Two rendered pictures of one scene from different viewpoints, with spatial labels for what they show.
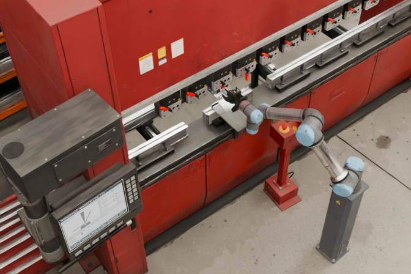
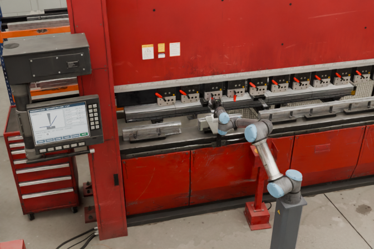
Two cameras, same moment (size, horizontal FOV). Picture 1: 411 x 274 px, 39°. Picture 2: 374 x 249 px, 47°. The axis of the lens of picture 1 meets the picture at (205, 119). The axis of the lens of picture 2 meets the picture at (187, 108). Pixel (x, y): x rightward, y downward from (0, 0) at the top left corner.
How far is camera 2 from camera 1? 1.45 m
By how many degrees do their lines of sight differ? 24
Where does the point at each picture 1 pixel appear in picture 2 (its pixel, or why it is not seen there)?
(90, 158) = (60, 69)
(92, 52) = (93, 10)
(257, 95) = not seen: hidden behind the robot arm
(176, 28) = (174, 31)
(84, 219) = (50, 121)
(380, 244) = not seen: outside the picture
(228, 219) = (205, 222)
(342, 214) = (281, 224)
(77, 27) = not seen: outside the picture
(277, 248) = not seen: outside the picture
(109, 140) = (77, 61)
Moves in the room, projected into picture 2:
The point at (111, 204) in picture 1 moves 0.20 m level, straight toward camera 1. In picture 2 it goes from (74, 120) to (63, 138)
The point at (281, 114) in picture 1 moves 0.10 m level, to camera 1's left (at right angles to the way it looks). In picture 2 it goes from (244, 121) to (232, 119)
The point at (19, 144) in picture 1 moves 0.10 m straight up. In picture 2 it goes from (17, 44) to (14, 28)
